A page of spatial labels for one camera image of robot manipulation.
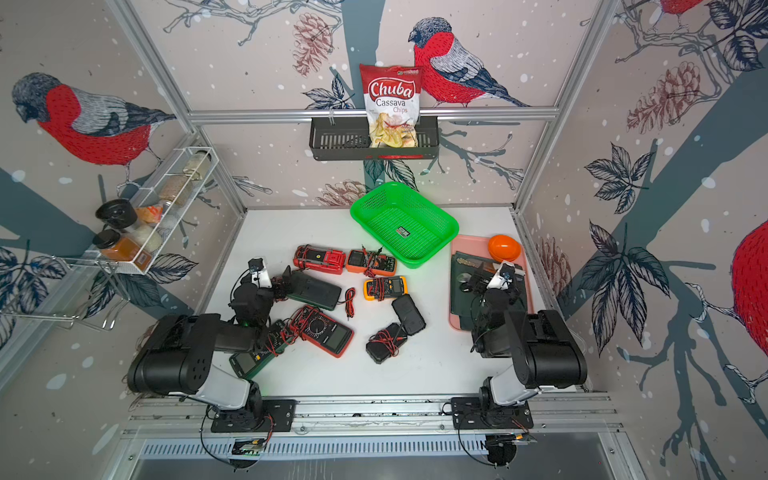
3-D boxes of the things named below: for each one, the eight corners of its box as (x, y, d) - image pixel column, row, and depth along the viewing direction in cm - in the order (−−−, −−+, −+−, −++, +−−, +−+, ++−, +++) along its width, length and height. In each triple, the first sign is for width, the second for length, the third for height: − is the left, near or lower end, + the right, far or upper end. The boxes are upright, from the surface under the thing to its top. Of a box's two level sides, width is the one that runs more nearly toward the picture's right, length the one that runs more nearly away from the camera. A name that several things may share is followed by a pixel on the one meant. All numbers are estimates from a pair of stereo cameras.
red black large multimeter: (289, 330, 89) (286, 326, 87) (307, 306, 94) (305, 302, 92) (339, 360, 83) (338, 357, 81) (356, 333, 88) (355, 330, 86)
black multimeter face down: (281, 300, 95) (273, 289, 89) (293, 278, 100) (287, 266, 94) (331, 314, 92) (327, 303, 86) (341, 291, 97) (338, 279, 91)
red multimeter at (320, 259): (293, 269, 103) (290, 262, 99) (301, 250, 108) (298, 243, 104) (341, 275, 101) (340, 268, 98) (347, 255, 106) (345, 248, 103)
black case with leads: (374, 368, 82) (373, 364, 79) (363, 344, 86) (362, 340, 83) (410, 347, 86) (411, 342, 83) (398, 325, 90) (398, 320, 87)
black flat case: (408, 336, 88) (408, 332, 85) (391, 305, 94) (391, 301, 92) (426, 327, 90) (426, 323, 87) (408, 297, 96) (408, 292, 93)
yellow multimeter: (363, 301, 95) (362, 295, 92) (365, 281, 100) (364, 275, 97) (408, 301, 95) (408, 295, 92) (407, 281, 100) (408, 275, 97)
